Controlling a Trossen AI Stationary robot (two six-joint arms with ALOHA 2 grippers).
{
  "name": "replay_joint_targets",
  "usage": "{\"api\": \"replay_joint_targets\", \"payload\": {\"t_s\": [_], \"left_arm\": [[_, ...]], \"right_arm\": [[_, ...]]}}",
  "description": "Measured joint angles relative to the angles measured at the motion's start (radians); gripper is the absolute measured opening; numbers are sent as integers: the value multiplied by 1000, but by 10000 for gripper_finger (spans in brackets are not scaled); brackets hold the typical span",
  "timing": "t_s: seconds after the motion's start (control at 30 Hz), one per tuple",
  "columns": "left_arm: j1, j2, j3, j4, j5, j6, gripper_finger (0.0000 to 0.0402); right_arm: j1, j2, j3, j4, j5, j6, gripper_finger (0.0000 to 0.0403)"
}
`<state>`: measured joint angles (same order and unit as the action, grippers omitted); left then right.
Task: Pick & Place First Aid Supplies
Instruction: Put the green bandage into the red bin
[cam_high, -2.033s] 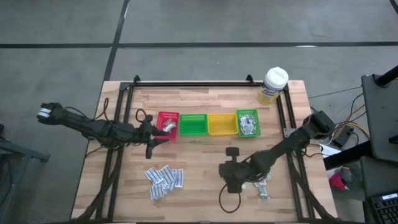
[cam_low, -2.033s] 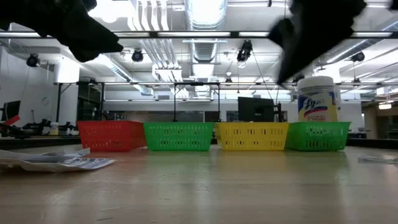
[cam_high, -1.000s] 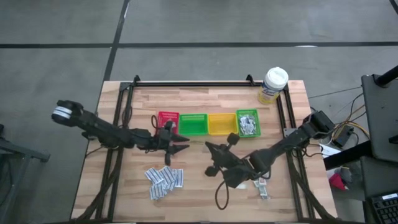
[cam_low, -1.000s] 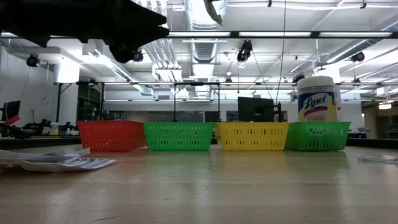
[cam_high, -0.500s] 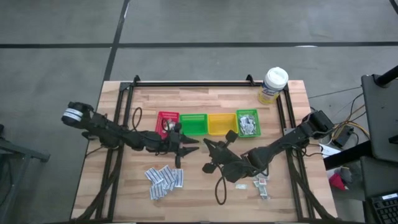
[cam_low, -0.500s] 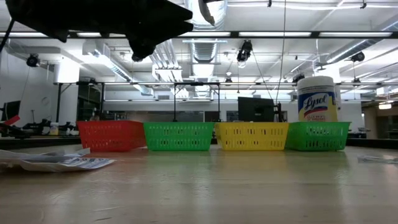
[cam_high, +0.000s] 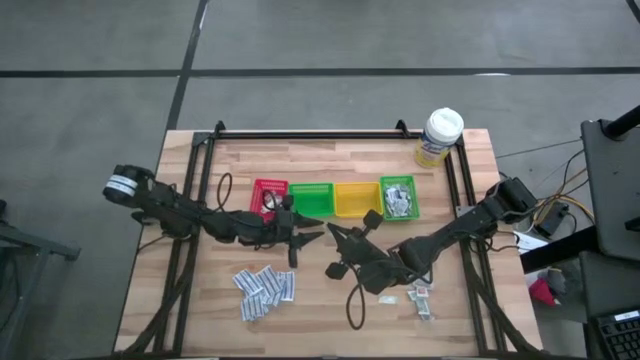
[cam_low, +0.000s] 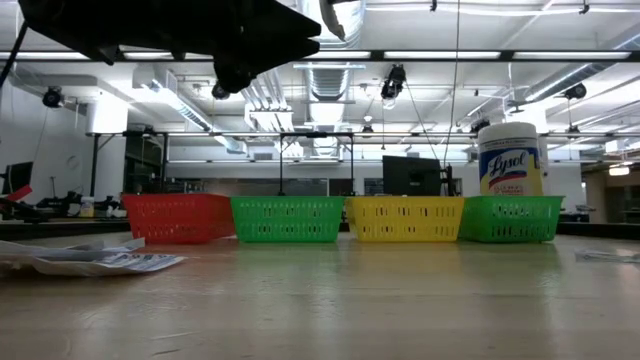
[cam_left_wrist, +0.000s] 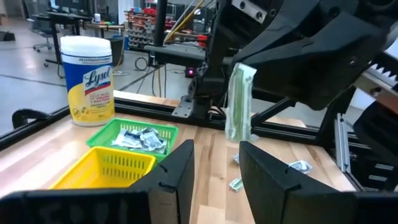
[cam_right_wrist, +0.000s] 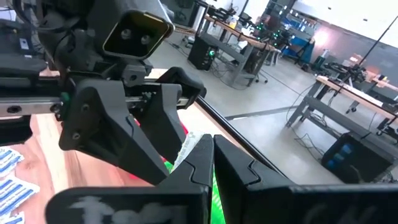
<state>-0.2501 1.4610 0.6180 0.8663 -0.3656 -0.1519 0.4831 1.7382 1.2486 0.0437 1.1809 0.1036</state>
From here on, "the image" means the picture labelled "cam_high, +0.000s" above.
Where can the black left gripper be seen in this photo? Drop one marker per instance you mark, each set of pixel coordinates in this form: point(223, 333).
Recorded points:
point(289, 230)

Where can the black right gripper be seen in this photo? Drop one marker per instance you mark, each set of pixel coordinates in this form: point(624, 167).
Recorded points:
point(375, 265)

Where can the alcohol antiseptic pad packet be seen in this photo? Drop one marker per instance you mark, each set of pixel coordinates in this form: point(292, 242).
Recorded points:
point(403, 209)
point(391, 206)
point(397, 200)
point(392, 192)
point(404, 192)

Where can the blue striped bandage wrapper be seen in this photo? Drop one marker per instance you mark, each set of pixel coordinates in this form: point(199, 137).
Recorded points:
point(270, 280)
point(247, 282)
point(261, 305)
point(276, 298)
point(288, 286)
point(248, 309)

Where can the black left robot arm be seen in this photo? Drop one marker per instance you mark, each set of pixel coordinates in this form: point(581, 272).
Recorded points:
point(175, 212)

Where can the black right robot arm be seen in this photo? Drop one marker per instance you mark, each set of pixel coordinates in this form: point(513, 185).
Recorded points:
point(475, 217)

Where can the green plastic basket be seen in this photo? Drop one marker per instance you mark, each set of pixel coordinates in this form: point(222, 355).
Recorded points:
point(310, 200)
point(382, 200)

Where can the yellow plastic basket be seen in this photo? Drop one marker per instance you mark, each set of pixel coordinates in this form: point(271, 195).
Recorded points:
point(357, 199)

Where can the red plastic basket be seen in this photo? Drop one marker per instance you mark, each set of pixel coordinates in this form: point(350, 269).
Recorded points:
point(257, 187)

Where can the Lysol wipes canister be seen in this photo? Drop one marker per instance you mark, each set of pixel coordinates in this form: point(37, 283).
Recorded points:
point(440, 137)

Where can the white paper sheet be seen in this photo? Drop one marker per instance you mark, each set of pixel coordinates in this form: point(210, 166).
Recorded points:
point(530, 242)

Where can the red cloth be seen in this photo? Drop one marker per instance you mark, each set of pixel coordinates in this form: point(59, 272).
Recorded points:
point(542, 292)

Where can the black power adapter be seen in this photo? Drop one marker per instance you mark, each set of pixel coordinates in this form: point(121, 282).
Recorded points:
point(550, 220)

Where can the black diagonal beam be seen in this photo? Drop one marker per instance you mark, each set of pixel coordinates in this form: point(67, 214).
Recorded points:
point(560, 250)

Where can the grey cloth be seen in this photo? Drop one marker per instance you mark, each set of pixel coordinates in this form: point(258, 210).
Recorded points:
point(565, 280)

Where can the grey desk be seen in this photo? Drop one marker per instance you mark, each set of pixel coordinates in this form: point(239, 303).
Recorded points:
point(600, 280)

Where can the grey side table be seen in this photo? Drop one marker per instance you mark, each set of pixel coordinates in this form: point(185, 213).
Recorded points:
point(615, 190)

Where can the grey metal stand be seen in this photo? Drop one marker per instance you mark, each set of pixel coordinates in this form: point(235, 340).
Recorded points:
point(30, 250)

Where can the black keyboard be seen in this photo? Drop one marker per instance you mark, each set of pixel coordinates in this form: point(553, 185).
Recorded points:
point(620, 335)

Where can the black pole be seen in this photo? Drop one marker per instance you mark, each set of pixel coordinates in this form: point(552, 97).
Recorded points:
point(622, 124)

